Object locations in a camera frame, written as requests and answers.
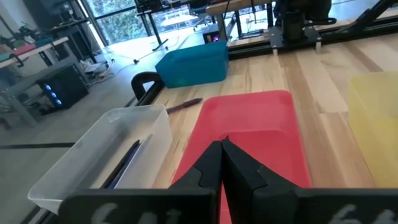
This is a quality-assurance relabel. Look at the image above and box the clear plastic bin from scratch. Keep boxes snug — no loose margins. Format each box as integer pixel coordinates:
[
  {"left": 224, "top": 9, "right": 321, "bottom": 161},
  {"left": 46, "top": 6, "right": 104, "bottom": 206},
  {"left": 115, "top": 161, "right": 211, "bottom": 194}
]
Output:
[{"left": 27, "top": 104, "right": 174, "bottom": 215}]

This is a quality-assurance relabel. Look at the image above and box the black standing desk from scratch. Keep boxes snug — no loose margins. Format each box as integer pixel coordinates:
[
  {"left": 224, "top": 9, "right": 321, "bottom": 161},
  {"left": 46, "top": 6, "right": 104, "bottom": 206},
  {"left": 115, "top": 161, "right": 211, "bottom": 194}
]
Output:
[{"left": 135, "top": 0, "right": 170, "bottom": 52}]

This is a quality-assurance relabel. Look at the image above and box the black computer purple light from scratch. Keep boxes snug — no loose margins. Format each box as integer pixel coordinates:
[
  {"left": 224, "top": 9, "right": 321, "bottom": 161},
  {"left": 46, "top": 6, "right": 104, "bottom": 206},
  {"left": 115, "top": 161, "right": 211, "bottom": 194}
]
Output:
[{"left": 201, "top": 30, "right": 220, "bottom": 44}]

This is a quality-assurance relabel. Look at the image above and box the teal plastic bin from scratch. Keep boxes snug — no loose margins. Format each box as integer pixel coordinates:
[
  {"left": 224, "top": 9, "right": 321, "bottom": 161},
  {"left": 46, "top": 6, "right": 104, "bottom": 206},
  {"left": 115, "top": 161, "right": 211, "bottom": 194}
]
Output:
[{"left": 154, "top": 40, "right": 230, "bottom": 89}]

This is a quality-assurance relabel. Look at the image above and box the black aluminium table frame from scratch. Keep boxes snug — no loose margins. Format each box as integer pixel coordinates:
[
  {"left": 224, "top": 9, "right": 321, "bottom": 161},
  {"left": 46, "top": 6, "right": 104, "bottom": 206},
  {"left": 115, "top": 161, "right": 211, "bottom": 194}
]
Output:
[{"left": 18, "top": 0, "right": 398, "bottom": 224}]

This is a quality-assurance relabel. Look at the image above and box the blue pen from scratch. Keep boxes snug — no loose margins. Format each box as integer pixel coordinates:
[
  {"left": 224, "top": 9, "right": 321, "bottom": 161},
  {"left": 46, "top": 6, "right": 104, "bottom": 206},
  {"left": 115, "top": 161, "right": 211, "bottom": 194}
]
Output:
[{"left": 107, "top": 143, "right": 142, "bottom": 190}]

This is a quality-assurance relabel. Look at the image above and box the flat red tray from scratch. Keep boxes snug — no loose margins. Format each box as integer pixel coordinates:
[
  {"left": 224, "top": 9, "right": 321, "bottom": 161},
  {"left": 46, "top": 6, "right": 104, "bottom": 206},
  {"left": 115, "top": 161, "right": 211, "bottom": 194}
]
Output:
[{"left": 11, "top": 43, "right": 37, "bottom": 57}]

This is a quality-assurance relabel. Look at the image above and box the large black display cart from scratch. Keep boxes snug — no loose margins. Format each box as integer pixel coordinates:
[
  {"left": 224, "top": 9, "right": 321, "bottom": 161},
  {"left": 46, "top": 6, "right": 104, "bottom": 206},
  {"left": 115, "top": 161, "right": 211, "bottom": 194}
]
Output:
[{"left": 23, "top": 0, "right": 100, "bottom": 65}]

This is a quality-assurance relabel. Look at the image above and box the flat teal tray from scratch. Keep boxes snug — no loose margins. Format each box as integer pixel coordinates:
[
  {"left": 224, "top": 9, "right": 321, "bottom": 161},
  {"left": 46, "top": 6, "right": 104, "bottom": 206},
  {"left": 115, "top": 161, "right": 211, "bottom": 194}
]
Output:
[{"left": 33, "top": 37, "right": 54, "bottom": 48}]

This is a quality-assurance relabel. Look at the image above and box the red plastic bin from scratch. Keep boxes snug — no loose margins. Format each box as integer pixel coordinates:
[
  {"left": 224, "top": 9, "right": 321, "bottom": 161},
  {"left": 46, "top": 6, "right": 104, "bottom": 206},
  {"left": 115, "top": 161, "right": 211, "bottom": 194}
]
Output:
[{"left": 170, "top": 90, "right": 313, "bottom": 224}]

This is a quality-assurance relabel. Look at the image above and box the yellow plastic bin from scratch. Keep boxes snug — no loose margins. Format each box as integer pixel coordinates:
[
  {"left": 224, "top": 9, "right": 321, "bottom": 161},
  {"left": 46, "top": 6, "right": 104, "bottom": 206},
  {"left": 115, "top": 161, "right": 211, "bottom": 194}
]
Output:
[{"left": 347, "top": 71, "right": 398, "bottom": 189}]

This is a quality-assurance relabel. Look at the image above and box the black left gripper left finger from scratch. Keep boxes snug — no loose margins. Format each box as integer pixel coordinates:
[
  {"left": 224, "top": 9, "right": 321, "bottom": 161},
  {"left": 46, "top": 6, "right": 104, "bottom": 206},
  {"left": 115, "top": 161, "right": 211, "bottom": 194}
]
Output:
[{"left": 57, "top": 140, "right": 223, "bottom": 224}]

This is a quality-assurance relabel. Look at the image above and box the wooden table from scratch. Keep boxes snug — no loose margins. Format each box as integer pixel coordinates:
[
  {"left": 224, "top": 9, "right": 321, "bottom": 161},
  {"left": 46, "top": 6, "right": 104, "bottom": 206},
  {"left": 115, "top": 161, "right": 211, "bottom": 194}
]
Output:
[
  {"left": 205, "top": 0, "right": 276, "bottom": 41},
  {"left": 0, "top": 36, "right": 70, "bottom": 70}
]

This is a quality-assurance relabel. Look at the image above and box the black pen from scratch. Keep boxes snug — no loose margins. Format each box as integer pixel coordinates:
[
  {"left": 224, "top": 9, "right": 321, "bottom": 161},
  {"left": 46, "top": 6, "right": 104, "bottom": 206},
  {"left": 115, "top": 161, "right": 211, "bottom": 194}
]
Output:
[{"left": 99, "top": 139, "right": 141, "bottom": 190}]

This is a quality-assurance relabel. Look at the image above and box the black computer tower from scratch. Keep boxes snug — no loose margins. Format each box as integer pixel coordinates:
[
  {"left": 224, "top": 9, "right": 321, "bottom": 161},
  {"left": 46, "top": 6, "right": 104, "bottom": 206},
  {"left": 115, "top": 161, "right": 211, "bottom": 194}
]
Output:
[{"left": 36, "top": 65, "right": 90, "bottom": 110}]

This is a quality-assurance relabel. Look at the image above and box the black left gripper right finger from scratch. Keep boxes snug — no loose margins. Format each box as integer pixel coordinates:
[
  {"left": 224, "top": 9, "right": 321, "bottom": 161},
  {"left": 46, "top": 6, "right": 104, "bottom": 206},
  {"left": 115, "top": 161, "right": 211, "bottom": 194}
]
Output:
[{"left": 221, "top": 139, "right": 398, "bottom": 224}]

